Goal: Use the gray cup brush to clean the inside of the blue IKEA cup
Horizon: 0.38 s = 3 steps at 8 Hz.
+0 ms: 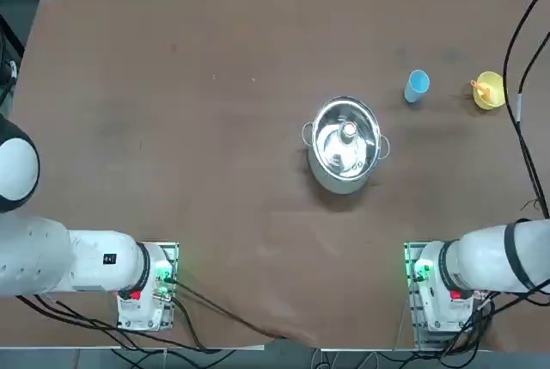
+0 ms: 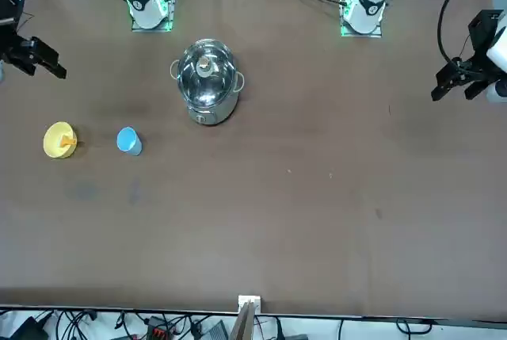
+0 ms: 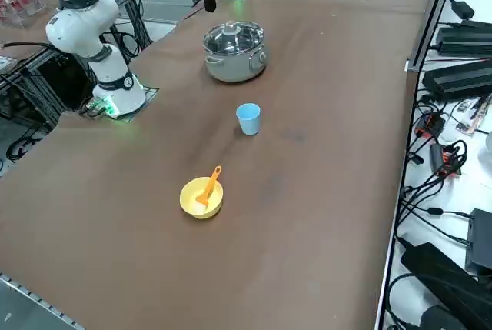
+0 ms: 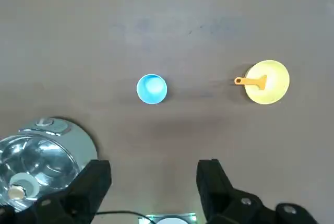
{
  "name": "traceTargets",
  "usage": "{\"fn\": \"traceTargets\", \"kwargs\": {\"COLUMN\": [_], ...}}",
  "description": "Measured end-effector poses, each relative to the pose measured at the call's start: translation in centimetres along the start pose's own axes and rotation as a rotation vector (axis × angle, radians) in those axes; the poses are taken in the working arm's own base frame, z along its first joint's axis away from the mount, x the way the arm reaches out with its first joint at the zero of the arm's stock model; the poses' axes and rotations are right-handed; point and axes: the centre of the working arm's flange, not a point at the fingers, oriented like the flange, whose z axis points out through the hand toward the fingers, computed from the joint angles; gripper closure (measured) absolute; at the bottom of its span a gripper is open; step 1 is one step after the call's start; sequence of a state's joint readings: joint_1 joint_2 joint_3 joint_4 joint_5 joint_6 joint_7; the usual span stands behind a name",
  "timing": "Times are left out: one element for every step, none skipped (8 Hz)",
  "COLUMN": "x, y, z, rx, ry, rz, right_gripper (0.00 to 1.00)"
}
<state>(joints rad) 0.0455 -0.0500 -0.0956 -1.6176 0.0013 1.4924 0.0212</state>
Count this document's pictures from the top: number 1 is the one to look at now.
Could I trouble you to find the black frame bar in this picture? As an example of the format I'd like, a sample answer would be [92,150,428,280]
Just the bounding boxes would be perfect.
[0,11,26,60]

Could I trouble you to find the stainless steel pot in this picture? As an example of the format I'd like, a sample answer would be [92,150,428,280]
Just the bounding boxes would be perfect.
[302,95,391,195]

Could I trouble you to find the black left base cable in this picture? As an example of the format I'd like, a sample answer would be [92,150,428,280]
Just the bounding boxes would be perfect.
[15,293,216,352]

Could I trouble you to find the glass pot lid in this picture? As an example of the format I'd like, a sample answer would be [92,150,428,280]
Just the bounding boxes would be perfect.
[311,97,383,181]

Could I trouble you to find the black base cable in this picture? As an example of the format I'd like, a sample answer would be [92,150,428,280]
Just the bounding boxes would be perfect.
[440,274,550,353]
[15,293,216,352]

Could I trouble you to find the black cable with white label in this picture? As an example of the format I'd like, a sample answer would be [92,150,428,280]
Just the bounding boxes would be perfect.
[515,33,550,215]

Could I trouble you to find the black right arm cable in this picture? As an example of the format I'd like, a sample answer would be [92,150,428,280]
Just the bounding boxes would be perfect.
[501,0,550,218]

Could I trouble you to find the black table cable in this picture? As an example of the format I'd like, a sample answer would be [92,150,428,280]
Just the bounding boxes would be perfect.
[171,280,290,341]

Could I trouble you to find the blue plastic cup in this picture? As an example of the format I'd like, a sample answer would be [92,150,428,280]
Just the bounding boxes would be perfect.
[403,69,431,105]

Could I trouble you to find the yellow plastic bowl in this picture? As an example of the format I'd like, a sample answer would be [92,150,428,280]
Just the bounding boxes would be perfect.
[471,71,507,111]

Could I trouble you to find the black right base cable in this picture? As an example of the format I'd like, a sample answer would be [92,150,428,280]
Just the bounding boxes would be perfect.
[440,274,550,353]

